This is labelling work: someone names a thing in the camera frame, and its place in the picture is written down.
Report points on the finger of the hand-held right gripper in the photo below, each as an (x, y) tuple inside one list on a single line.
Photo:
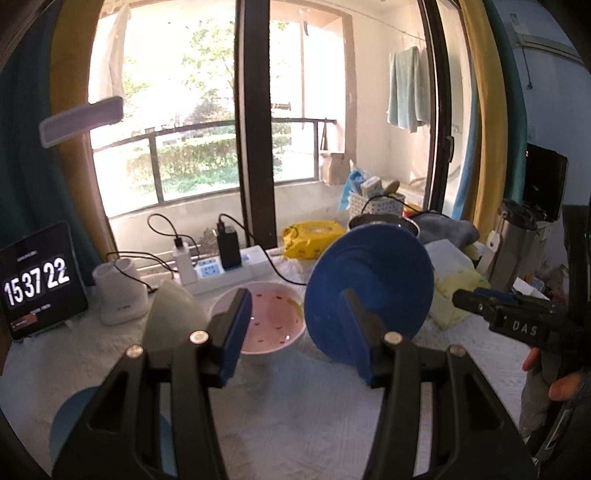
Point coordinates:
[(494, 294), (471, 302)]

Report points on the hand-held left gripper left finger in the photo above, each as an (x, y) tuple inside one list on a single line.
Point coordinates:
[(235, 341)]

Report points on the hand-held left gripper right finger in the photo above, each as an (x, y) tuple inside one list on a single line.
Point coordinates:
[(355, 341)]

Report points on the pink speckled bowl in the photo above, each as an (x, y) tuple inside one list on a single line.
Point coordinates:
[(272, 318)]

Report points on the dark blue plate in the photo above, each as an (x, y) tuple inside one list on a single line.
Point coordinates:
[(392, 277)]

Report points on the person's right hand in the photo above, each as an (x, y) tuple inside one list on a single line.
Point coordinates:
[(565, 388)]

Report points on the yellow tissue box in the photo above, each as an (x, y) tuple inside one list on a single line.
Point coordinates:
[(457, 286)]

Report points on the steel thermos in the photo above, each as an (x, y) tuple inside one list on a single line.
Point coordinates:
[(512, 258)]

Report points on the dark grey cloth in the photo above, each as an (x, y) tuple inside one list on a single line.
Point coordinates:
[(448, 228)]

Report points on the white power strip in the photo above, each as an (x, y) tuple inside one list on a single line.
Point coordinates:
[(249, 265)]

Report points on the white charger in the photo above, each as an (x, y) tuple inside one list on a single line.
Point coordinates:
[(183, 265)]

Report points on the white textured tablecloth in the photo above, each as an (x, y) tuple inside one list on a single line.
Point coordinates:
[(300, 415)]

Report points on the black charger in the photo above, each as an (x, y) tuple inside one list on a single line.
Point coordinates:
[(229, 249)]

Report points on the yellow wipes packet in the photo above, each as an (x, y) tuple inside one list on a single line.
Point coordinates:
[(314, 237)]

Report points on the black monitor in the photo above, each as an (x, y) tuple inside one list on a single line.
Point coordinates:
[(547, 184)]

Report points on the white lamp base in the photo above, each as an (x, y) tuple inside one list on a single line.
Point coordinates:
[(120, 300)]

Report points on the white basket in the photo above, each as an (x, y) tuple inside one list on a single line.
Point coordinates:
[(369, 205)]

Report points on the small white box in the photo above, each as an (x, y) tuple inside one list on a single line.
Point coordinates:
[(371, 185)]

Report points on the blue plastic bag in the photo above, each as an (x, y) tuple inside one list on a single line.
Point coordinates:
[(353, 184)]

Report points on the cardboard box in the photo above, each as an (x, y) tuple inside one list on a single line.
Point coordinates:
[(333, 167)]

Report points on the yellow curtain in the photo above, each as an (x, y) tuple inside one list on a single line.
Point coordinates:
[(485, 115), (71, 69)]

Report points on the blue curtain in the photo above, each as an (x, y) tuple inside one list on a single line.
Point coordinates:
[(27, 161), (515, 115)]

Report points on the tablet with clock display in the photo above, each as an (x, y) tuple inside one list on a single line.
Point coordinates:
[(37, 281)]

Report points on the black balcony railing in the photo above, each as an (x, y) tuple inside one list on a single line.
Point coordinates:
[(207, 127)]

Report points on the light blue hanging towel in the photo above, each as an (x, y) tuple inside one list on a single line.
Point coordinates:
[(406, 87)]

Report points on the white lamp head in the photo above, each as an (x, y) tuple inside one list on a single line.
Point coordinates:
[(81, 121)]

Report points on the white hanging garment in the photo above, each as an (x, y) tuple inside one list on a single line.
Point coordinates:
[(113, 50)]

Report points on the dark sliding door frame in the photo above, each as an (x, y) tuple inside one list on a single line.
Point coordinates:
[(441, 92), (254, 115)]

